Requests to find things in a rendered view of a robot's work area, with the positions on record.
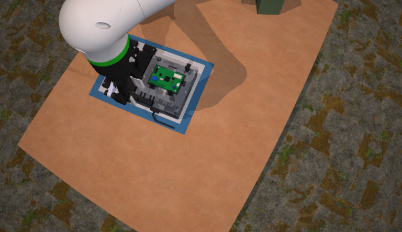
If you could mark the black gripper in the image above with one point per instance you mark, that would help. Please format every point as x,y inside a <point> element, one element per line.
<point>121,82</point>

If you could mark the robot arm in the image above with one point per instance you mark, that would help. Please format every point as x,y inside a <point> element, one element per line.
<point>99,30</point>

